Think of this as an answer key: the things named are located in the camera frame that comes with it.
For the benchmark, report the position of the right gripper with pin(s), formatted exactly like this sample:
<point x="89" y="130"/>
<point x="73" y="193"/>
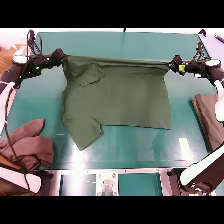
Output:
<point x="178" y="65"/>

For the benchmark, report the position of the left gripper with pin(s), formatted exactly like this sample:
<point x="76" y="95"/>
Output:
<point x="57" y="57"/>

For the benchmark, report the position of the green T-shirt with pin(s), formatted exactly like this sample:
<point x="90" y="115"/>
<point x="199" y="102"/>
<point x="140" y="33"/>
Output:
<point x="116" y="96"/>

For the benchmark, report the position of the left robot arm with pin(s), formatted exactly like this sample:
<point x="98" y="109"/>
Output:
<point x="13" y="75"/>

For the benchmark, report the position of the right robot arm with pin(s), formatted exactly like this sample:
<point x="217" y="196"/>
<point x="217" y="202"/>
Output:
<point x="216" y="75"/>

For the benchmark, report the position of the folded brown garment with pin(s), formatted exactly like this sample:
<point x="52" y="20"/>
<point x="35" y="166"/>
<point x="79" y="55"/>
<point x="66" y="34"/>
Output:
<point x="210" y="116"/>

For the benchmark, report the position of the mauve brown garment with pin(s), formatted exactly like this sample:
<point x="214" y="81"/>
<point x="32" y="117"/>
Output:
<point x="28" y="146"/>

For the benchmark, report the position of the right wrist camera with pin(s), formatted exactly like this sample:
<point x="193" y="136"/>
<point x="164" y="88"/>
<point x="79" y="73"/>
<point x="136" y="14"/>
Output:
<point x="200" y="51"/>

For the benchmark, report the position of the silver frame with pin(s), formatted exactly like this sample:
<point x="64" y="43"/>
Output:
<point x="106" y="181"/>

